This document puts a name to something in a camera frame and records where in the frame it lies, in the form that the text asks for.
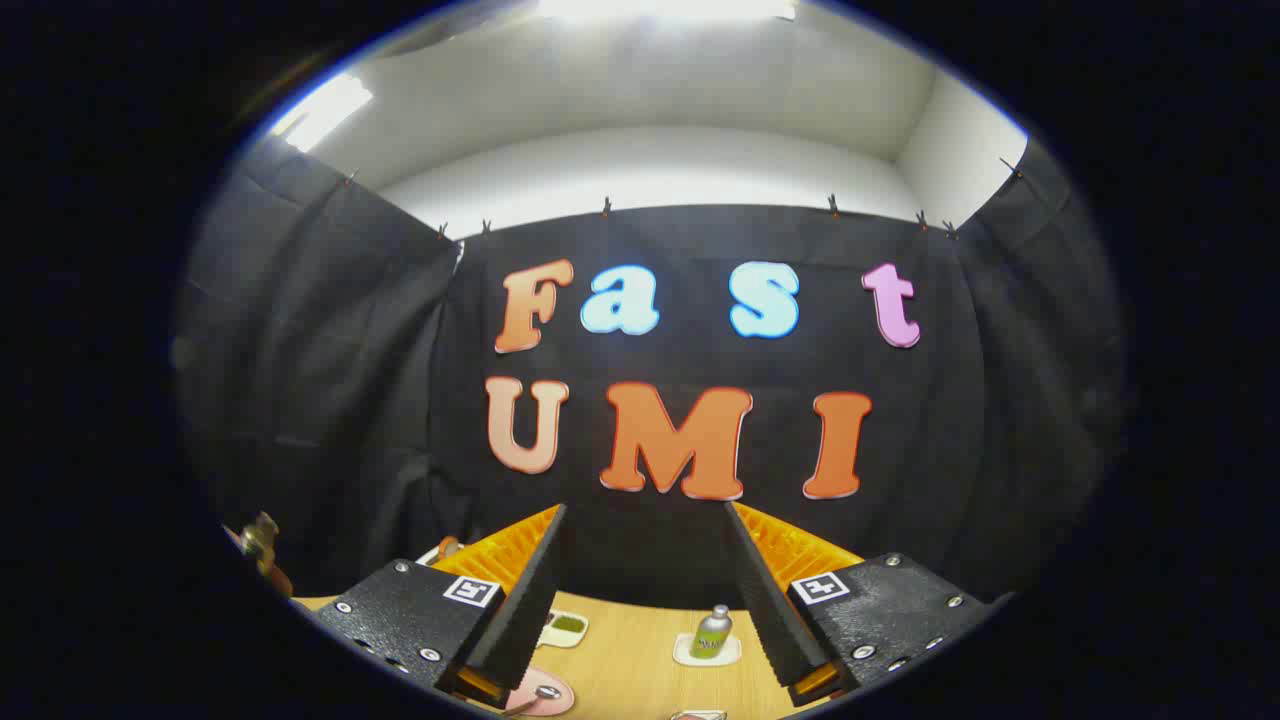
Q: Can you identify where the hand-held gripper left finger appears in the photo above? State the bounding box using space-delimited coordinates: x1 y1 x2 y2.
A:
310 503 574 711

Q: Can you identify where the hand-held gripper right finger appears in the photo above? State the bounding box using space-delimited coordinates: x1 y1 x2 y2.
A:
724 502 1003 709

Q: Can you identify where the white divided dish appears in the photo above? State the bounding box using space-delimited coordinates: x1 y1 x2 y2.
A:
537 610 590 650

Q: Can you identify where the green drink bottle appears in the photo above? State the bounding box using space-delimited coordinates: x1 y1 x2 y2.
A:
690 604 734 661

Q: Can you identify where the white square coaster dish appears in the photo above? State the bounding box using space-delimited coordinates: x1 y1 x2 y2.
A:
673 634 743 668

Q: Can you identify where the pink round plate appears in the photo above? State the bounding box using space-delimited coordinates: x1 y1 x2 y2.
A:
498 667 577 717

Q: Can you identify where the small brown object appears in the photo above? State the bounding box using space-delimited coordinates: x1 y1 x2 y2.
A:
224 511 294 598

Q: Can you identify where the row of small cloth clips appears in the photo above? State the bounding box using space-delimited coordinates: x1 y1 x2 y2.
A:
340 155 1026 242

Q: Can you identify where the ceiling light panel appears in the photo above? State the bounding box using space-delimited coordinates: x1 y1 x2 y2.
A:
535 0 801 23
270 72 374 154

